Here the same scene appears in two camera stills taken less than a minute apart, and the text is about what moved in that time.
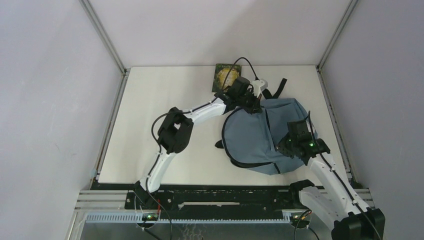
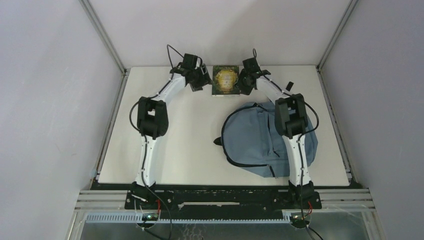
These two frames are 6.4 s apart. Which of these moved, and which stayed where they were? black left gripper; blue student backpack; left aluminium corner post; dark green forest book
Moved: black left gripper
Stayed: dark green forest book; blue student backpack; left aluminium corner post
